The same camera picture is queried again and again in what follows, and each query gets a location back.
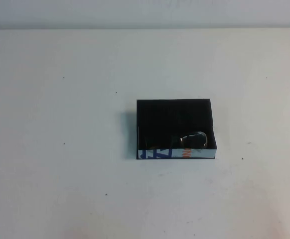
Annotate black framed glasses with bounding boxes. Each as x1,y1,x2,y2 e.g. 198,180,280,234
171,131,208,150

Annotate black printed glasses case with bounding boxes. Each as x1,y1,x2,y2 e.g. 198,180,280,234
136,99,218,160

